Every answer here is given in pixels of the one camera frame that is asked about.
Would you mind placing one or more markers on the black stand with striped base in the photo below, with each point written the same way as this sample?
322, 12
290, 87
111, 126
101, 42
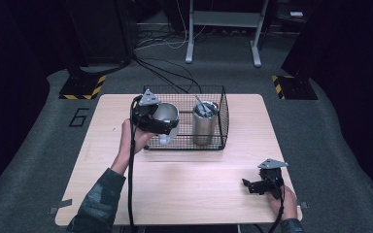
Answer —
84, 85
296, 87

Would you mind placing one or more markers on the silver metal tumbler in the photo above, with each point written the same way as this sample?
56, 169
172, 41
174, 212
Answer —
204, 127

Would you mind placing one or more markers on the person's left hand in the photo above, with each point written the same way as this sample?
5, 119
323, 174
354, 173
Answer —
132, 142

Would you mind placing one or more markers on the small white box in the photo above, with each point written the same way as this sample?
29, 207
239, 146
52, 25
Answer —
296, 14

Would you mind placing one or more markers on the metal straw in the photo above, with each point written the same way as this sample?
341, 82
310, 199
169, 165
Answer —
202, 105

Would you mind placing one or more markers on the silver metal mug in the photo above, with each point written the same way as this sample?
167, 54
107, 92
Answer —
168, 113

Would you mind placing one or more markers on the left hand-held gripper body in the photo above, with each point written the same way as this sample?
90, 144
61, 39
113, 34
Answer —
144, 113

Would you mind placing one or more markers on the person's right hand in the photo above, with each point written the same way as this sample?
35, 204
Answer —
286, 204

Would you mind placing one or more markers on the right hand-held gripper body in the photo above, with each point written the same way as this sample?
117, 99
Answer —
273, 176

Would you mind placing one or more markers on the white metal desk frame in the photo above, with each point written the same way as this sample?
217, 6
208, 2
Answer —
226, 18

